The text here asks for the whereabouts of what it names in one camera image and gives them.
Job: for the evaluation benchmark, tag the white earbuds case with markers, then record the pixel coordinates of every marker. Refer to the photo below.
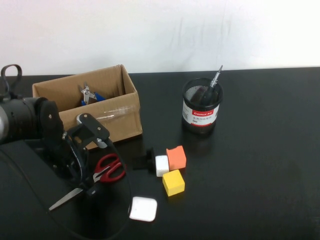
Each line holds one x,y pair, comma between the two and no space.
143,209

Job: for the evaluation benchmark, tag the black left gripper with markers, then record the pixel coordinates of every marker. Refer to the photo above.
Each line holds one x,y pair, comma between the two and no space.
67,160

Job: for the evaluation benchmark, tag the yellow foam block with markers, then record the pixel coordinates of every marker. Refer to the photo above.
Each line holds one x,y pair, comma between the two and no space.
173,183

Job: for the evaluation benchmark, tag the orange foam block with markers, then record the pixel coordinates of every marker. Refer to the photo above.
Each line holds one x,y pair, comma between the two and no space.
177,158

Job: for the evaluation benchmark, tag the white foam block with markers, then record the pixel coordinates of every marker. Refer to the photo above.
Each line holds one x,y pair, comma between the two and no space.
161,165

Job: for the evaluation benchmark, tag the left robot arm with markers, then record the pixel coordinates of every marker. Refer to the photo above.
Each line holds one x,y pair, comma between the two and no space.
22,117

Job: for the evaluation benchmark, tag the black mesh pen holder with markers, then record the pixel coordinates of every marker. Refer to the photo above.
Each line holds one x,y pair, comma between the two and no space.
200,120

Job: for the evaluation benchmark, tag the black screwdriver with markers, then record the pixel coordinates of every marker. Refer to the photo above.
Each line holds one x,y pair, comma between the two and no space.
214,81

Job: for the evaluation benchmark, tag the black plastic bracket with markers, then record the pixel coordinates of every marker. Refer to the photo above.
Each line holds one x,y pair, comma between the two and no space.
140,162

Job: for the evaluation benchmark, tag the brown cardboard box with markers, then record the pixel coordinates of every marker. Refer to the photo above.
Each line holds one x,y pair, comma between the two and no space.
122,120

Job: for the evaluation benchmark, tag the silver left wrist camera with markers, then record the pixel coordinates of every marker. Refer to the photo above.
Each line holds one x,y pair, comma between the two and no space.
93,126

